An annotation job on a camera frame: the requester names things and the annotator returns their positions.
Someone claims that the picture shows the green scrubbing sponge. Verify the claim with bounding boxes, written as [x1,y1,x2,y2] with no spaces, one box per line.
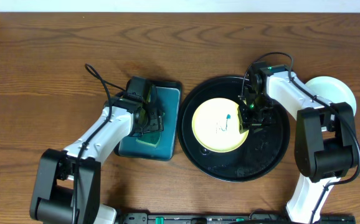
[136,132,161,147]

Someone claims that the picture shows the yellow plate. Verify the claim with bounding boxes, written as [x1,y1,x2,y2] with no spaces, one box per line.
[192,98,249,153]

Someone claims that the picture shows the pale green plate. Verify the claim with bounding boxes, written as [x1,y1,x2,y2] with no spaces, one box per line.
[306,76,357,115]

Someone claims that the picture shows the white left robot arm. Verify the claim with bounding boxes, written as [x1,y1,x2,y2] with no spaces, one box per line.
[29,93,163,223]

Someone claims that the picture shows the black rectangular water tray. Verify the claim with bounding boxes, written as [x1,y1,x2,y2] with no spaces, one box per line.
[114,80,182,161]

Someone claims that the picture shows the black round tray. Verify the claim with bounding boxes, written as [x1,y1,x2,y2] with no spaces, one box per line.
[177,76,290,182]

